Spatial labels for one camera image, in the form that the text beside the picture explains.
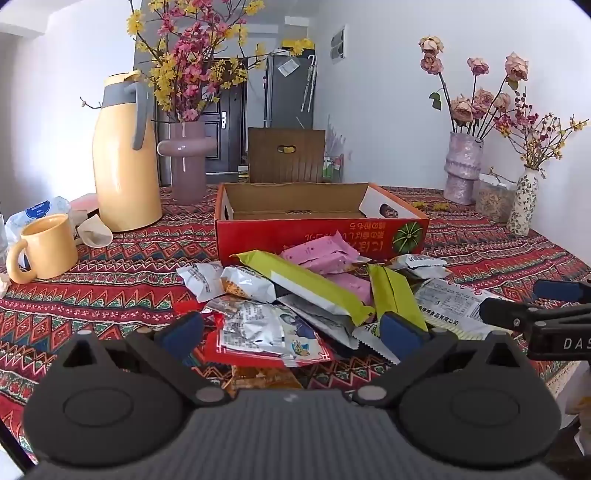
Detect silver cartoon snack packet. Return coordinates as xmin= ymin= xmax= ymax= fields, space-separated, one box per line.
xmin=217 ymin=300 xmax=324 ymax=367

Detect red cardboard box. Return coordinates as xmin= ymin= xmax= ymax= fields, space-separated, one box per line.
xmin=213 ymin=182 xmax=430 ymax=268

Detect textured pink vase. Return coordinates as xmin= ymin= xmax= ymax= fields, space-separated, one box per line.
xmin=444 ymin=132 xmax=484 ymax=205

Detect white umbrella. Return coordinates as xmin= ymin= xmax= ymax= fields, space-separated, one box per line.
xmin=301 ymin=54 xmax=318 ymax=114

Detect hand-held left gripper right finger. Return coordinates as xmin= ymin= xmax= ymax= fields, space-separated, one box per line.
xmin=352 ymin=311 xmax=534 ymax=408

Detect silver white snack packet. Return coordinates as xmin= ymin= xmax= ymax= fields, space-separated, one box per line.
xmin=177 ymin=261 xmax=227 ymax=303

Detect lime green snack packet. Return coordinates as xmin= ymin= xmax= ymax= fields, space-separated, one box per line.
xmin=367 ymin=264 xmax=430 ymax=334
xmin=230 ymin=250 xmax=376 ymax=326

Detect dried pink roses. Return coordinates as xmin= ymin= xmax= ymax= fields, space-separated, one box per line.
xmin=419 ymin=36 xmax=529 ymax=139

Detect white green serrated packet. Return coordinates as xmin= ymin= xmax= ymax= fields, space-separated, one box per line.
xmin=351 ymin=322 xmax=402 ymax=365

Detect red yellow berry branches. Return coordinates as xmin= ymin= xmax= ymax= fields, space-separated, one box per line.
xmin=492 ymin=90 xmax=589 ymax=178

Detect yellow thermos jug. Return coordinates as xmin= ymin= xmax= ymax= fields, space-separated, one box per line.
xmin=91 ymin=71 xmax=163 ymax=232

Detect pink snack packet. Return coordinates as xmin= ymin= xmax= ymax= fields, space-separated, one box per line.
xmin=325 ymin=272 xmax=375 ymax=305
xmin=281 ymin=231 xmax=372 ymax=275

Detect small white snack packet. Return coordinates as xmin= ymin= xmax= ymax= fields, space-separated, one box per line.
xmin=387 ymin=254 xmax=451 ymax=280

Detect grey refrigerator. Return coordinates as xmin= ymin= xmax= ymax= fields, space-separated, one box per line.
xmin=264 ymin=50 xmax=315 ymax=130

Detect wooden chair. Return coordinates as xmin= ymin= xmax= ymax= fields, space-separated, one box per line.
xmin=247 ymin=127 xmax=326 ymax=184

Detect brown snack packet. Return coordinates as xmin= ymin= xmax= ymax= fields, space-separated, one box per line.
xmin=230 ymin=364 xmax=304 ymax=392

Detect crumpled paper cup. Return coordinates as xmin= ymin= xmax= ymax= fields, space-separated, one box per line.
xmin=74 ymin=213 xmax=114 ymax=247

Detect white box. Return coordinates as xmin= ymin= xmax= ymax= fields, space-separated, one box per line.
xmin=284 ymin=16 xmax=313 ymax=41

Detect red packet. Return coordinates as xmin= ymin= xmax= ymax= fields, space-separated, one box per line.
xmin=178 ymin=300 xmax=338 ymax=370

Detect large white printed packet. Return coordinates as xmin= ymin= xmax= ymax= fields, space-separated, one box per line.
xmin=413 ymin=277 xmax=515 ymax=334

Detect clear lidded container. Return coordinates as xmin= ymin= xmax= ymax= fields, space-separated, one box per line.
xmin=475 ymin=173 xmax=518 ymax=224

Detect mauve ring vase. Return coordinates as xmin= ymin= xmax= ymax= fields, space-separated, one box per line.
xmin=157 ymin=122 xmax=218 ymax=206

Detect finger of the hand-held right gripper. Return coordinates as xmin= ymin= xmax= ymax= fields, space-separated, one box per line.
xmin=533 ymin=278 xmax=591 ymax=305
xmin=479 ymin=296 xmax=537 ymax=332

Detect pink yellow blossom branches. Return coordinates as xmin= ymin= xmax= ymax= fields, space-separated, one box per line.
xmin=79 ymin=0 xmax=315 ymax=124

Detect yellow mug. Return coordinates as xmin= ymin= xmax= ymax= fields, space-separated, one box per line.
xmin=6 ymin=213 xmax=79 ymax=284

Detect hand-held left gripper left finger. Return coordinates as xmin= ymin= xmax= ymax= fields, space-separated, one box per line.
xmin=58 ymin=311 xmax=232 ymax=408

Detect small storage rack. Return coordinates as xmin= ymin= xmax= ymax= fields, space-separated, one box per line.
xmin=323 ymin=154 xmax=345 ymax=183

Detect dark door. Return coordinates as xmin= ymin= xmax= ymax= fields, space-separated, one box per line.
xmin=157 ymin=58 xmax=249 ymax=185

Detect floral print vase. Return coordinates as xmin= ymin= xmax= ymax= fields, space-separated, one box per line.
xmin=506 ymin=167 xmax=539 ymax=237

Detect pale dried grass bunch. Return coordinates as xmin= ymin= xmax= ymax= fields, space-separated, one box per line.
xmin=323 ymin=114 xmax=352 ymax=160

